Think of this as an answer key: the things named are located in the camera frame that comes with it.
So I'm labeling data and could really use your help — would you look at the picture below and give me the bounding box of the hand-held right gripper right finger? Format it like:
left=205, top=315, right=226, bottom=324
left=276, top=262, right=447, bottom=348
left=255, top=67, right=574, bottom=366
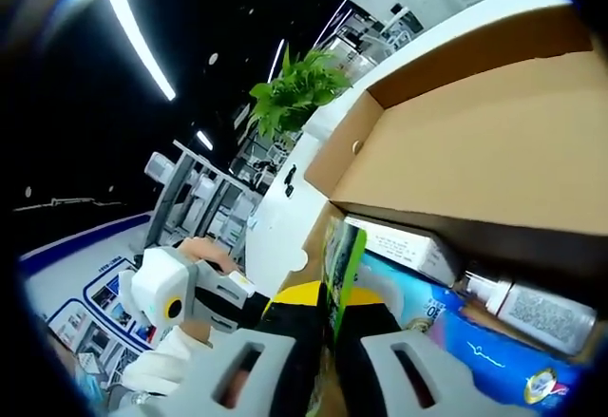
left=339, top=286, right=495, bottom=417

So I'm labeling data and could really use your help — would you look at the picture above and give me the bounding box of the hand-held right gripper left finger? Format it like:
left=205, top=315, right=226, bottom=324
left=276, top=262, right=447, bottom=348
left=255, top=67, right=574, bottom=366
left=142, top=279, right=330, bottom=417

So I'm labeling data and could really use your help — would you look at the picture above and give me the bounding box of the green printed packet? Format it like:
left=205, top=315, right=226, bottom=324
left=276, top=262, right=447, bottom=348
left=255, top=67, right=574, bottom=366
left=313, top=216, right=369, bottom=356

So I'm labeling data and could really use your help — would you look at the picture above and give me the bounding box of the blue soft tissue pack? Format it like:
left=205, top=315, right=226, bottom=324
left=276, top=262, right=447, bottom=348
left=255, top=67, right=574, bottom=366
left=412, top=293, right=586, bottom=408

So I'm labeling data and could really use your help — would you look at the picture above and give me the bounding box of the white spray bottle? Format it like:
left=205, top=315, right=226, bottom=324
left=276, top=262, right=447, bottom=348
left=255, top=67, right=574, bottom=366
left=461, top=268, right=599, bottom=357

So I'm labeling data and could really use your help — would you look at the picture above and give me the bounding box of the brown cardboard shoe box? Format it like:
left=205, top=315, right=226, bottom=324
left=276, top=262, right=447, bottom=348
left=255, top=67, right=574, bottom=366
left=283, top=6, right=608, bottom=389

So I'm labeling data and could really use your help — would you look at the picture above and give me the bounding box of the person's left hand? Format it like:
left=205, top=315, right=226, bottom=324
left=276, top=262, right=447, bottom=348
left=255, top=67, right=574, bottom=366
left=173, top=237, right=236, bottom=275

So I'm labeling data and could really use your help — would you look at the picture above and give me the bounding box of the grey metal shelf rack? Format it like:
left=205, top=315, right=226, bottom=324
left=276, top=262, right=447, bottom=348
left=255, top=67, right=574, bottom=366
left=142, top=140, right=267, bottom=266

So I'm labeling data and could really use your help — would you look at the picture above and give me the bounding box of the white ribbed basket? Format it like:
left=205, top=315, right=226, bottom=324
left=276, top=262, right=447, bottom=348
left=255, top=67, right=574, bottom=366
left=144, top=150, right=178, bottom=186

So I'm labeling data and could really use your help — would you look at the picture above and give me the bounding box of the white small carton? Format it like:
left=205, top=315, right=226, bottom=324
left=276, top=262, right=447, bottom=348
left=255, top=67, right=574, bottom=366
left=342, top=216, right=460, bottom=288

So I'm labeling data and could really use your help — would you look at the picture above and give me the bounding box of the potted green plant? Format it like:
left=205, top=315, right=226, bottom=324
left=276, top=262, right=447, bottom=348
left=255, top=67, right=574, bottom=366
left=246, top=45, right=353, bottom=147

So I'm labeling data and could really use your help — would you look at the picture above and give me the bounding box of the long ceiling light strip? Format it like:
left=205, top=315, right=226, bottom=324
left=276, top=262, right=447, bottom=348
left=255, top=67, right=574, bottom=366
left=101, top=0, right=178, bottom=103

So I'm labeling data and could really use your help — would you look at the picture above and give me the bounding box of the blue white wall poster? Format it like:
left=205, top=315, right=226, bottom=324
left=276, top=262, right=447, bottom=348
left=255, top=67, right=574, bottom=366
left=18, top=211, right=161, bottom=389

